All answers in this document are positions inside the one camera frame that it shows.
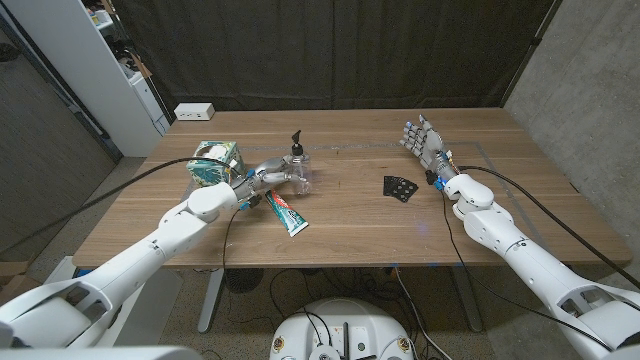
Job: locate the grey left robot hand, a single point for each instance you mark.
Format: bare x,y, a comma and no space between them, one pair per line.
270,171

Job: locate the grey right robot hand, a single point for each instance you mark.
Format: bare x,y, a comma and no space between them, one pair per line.
431,147

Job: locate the clear pump dispenser bottle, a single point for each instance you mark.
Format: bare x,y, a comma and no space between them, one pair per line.
302,186

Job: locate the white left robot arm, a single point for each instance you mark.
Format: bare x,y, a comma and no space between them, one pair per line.
175,235

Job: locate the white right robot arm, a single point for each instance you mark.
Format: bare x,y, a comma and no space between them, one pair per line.
500,235

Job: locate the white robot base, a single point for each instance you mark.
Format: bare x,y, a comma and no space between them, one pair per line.
345,325

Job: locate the green red toothpaste tube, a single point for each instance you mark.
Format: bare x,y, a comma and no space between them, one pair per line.
287,215

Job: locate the teal floral tissue box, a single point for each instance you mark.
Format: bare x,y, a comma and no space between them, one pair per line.
210,171

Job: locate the white power strip box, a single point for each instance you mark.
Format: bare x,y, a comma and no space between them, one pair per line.
194,111

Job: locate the brown cardboard box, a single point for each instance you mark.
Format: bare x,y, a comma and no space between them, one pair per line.
15,285

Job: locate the black round floor fan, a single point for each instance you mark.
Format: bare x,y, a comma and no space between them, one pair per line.
242,280

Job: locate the black backdrop curtain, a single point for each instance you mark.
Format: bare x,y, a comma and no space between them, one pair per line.
330,50

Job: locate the black backdrop stand pole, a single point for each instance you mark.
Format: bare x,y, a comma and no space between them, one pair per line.
532,45

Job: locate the grey table leg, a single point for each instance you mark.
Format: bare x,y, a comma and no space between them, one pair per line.
210,305
467,300

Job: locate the white storage cabinet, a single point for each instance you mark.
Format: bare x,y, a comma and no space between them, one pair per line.
90,65

